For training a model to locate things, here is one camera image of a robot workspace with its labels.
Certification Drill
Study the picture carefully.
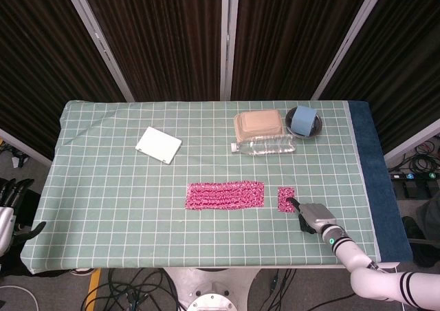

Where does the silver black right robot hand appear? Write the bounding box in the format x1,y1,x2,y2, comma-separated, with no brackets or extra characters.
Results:
285,196,338,235

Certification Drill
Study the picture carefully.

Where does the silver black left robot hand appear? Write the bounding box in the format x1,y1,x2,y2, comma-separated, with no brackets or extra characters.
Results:
0,178,47,257

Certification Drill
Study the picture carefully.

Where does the small pink knitted square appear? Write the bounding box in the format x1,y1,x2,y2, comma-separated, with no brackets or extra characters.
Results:
276,186,296,214

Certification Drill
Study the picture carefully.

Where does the long pink knitted cloth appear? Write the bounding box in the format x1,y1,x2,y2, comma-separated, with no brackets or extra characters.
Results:
184,180,265,211

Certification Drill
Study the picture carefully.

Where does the dark blue table cloth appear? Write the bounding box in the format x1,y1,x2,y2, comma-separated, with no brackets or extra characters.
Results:
346,100,413,264

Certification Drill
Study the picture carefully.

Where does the clear plastic water bottle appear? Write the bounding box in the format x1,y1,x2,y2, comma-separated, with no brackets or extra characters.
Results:
230,134,298,156

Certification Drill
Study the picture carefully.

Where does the black round bowl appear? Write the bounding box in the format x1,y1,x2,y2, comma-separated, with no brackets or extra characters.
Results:
285,106,324,140

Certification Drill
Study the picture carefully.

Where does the beige lidded food container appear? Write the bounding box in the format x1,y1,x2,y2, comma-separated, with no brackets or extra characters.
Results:
234,110,285,141

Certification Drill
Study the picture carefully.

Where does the green white checkered tablecloth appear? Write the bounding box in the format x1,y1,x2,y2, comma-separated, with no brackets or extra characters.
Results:
20,99,382,275

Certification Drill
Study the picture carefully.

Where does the white partition frame rail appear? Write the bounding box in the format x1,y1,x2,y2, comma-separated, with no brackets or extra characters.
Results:
0,128,53,168
383,117,440,164

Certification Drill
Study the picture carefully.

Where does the black hanging floor cable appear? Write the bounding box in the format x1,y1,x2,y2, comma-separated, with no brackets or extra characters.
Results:
264,268,297,311

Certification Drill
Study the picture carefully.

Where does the black cable pile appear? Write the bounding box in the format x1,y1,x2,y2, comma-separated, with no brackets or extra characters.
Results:
388,135,440,174

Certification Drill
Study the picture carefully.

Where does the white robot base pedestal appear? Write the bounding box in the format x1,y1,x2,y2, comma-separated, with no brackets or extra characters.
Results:
161,268,262,311

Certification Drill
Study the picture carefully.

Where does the black floor cable tangle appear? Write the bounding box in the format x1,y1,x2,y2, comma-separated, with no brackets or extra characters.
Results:
80,268,182,311

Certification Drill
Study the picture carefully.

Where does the white partition frame post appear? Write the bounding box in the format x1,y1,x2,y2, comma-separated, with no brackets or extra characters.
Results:
60,0,135,102
311,0,393,101
219,0,241,101

